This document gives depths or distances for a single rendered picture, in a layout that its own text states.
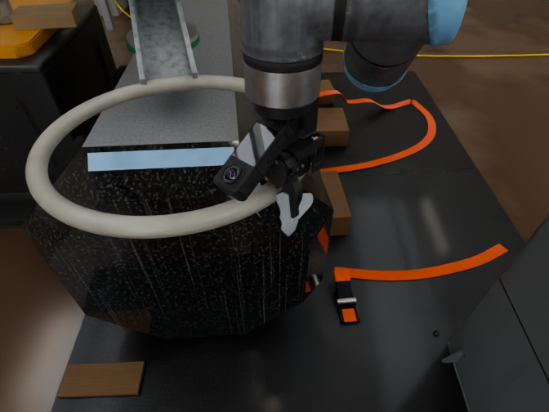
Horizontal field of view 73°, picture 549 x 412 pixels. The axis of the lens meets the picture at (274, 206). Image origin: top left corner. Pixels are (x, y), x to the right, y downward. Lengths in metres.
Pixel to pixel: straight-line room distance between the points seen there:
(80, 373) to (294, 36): 1.28
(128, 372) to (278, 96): 1.15
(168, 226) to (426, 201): 1.57
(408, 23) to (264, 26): 0.14
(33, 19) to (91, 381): 1.22
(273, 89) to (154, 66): 0.57
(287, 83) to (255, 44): 0.05
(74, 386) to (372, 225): 1.28
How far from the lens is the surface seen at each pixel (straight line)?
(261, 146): 0.45
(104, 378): 1.43
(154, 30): 1.06
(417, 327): 1.49
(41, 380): 1.55
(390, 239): 1.70
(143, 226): 0.50
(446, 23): 0.41
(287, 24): 0.40
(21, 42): 1.56
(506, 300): 1.16
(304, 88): 0.43
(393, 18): 0.40
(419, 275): 1.61
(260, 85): 0.43
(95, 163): 0.86
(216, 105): 0.93
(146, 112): 0.94
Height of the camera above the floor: 1.27
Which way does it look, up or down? 46 degrees down
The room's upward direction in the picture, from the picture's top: straight up
